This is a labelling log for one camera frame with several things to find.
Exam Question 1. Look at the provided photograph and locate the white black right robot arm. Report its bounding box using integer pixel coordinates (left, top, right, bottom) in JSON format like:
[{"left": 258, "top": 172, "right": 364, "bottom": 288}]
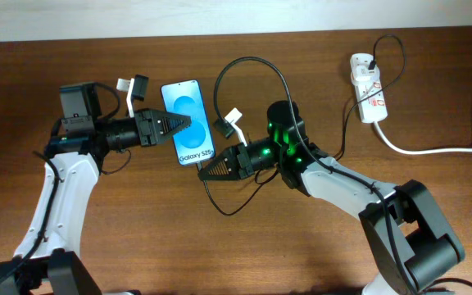
[{"left": 198, "top": 101, "right": 465, "bottom": 294}]

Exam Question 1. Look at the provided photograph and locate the black USB charging cable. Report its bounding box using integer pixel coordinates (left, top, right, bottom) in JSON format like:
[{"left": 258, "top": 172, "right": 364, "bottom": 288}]
[{"left": 195, "top": 34, "right": 408, "bottom": 217}]

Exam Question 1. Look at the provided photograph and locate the white power extension strip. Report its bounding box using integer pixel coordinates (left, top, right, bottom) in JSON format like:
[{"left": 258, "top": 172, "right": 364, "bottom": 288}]
[{"left": 353, "top": 79, "right": 388, "bottom": 124}]

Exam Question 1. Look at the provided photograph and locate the white power strip cord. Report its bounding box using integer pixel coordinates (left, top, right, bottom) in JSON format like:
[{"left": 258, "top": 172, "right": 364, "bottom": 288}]
[{"left": 373, "top": 72, "right": 472, "bottom": 156}]

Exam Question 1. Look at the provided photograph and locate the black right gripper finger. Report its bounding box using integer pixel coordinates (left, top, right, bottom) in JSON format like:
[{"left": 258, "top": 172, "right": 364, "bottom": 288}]
[
  {"left": 211, "top": 145, "right": 238, "bottom": 164},
  {"left": 197, "top": 157, "right": 240, "bottom": 181}
]

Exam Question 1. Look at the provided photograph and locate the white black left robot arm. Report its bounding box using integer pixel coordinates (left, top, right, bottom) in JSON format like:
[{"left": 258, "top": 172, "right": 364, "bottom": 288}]
[{"left": 0, "top": 82, "right": 191, "bottom": 294}]

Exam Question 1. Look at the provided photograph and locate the white USB charger adapter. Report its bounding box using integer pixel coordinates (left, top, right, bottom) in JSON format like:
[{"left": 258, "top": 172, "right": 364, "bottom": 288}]
[{"left": 350, "top": 53, "right": 380, "bottom": 85}]

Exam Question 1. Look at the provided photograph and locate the blue Samsung smartphone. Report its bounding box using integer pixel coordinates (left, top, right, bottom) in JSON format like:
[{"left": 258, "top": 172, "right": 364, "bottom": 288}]
[{"left": 160, "top": 79, "right": 216, "bottom": 166}]

